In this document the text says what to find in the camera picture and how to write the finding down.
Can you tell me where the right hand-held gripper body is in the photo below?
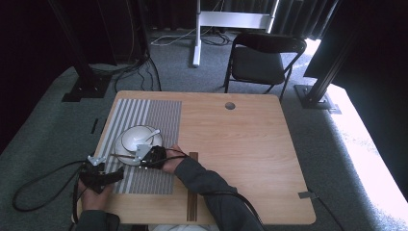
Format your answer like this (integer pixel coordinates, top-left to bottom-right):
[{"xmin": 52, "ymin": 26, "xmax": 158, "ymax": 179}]
[{"xmin": 134, "ymin": 143, "xmax": 168, "ymax": 170}]

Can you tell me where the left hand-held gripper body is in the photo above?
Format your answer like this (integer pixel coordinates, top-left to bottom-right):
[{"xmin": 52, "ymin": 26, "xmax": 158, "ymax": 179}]
[{"xmin": 78, "ymin": 155, "xmax": 112, "ymax": 195}]

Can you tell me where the white plate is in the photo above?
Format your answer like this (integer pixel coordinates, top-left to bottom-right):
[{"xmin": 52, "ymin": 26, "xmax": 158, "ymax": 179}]
[{"xmin": 114, "ymin": 128, "xmax": 164, "ymax": 167}]

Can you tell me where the person's right hand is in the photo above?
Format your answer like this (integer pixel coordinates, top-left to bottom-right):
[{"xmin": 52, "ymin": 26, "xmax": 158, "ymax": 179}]
[{"xmin": 161, "ymin": 143, "xmax": 190, "ymax": 176}]

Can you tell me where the person's left hand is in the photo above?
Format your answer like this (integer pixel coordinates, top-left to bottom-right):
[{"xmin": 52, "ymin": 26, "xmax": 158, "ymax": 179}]
[{"xmin": 77, "ymin": 179, "xmax": 115, "ymax": 214}]

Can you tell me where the white spoon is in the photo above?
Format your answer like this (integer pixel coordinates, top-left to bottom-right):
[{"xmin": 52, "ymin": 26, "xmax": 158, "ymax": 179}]
[{"xmin": 134, "ymin": 128, "xmax": 162, "ymax": 144}]

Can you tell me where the white bowl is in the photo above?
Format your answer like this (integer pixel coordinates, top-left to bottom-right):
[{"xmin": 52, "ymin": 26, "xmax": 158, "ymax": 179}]
[{"xmin": 120, "ymin": 124, "xmax": 158, "ymax": 152}]

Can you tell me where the grey striped placemat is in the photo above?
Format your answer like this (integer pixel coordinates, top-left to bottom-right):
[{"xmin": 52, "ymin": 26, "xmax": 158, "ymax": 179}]
[{"xmin": 95, "ymin": 98, "xmax": 183, "ymax": 195}]

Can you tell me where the person's white clothing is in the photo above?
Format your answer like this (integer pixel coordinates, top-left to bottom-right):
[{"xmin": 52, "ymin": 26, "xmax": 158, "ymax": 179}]
[{"xmin": 150, "ymin": 223, "xmax": 221, "ymax": 231}]

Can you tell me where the black metal stand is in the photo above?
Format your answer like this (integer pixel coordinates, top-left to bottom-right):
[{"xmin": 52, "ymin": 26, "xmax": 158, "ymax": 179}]
[
  {"xmin": 293, "ymin": 32, "xmax": 343, "ymax": 115},
  {"xmin": 47, "ymin": 0, "xmax": 114, "ymax": 103}
]

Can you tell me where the black folding chair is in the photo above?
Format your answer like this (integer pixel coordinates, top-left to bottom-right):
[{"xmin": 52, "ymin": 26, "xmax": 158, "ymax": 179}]
[{"xmin": 223, "ymin": 31, "xmax": 308, "ymax": 102}]

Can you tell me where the grey tape piece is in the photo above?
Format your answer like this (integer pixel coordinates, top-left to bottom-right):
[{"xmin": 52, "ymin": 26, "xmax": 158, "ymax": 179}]
[{"xmin": 297, "ymin": 191, "xmax": 319, "ymax": 200}]

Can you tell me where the white metal stand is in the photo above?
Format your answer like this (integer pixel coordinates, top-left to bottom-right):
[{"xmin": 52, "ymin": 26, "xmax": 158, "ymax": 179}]
[{"xmin": 191, "ymin": 0, "xmax": 279, "ymax": 67}]

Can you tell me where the dark curtain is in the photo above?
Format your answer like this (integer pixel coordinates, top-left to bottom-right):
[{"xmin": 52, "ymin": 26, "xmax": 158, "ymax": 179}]
[{"xmin": 140, "ymin": 0, "xmax": 341, "ymax": 41}]

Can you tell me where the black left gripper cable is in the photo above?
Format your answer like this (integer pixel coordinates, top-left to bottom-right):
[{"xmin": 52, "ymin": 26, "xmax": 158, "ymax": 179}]
[{"xmin": 12, "ymin": 159, "xmax": 89, "ymax": 224}]

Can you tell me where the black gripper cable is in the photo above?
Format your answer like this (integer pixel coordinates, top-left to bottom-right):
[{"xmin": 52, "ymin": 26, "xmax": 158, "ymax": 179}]
[
  {"xmin": 140, "ymin": 147, "xmax": 268, "ymax": 231},
  {"xmin": 12, "ymin": 159, "xmax": 89, "ymax": 224}
]

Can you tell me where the bundle of black floor cables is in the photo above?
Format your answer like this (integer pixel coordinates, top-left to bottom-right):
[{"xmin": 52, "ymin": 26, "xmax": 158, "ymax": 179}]
[{"xmin": 89, "ymin": 52, "xmax": 163, "ymax": 93}]

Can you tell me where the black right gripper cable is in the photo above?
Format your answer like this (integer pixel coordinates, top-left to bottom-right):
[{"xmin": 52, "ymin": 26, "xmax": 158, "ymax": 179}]
[{"xmin": 140, "ymin": 147, "xmax": 268, "ymax": 231}]

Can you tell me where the white floor cable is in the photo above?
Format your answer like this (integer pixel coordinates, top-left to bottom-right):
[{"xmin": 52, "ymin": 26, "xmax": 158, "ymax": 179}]
[{"xmin": 149, "ymin": 28, "xmax": 197, "ymax": 46}]

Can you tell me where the thin black cable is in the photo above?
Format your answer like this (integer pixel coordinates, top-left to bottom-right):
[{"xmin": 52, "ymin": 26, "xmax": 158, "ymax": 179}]
[{"xmin": 316, "ymin": 192, "xmax": 346, "ymax": 231}]

